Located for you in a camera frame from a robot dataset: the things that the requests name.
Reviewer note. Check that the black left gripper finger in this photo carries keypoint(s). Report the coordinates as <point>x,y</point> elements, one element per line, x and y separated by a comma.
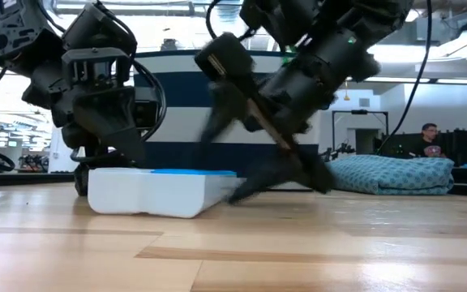
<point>81,180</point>
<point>112,125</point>

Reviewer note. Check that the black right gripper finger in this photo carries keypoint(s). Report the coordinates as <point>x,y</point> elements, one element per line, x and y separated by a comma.
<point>229,117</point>
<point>290,170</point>

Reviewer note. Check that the blue white pill organizer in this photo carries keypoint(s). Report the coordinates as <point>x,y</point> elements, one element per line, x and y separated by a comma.
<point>148,192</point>

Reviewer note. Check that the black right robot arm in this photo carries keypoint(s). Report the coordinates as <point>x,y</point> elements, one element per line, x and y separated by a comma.
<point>339,16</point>

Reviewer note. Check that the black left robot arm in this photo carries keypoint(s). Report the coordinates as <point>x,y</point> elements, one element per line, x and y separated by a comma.
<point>22,36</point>

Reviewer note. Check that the navy white striped fabric basket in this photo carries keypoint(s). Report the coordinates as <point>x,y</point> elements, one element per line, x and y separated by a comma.
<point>176,87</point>

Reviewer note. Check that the teal patterned fabric pouch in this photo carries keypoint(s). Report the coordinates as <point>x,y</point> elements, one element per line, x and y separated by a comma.
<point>391,174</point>

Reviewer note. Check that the person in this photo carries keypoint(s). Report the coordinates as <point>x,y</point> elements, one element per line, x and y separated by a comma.
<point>428,150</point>

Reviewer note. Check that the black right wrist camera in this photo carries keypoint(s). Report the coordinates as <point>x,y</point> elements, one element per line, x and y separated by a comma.
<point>225,57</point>

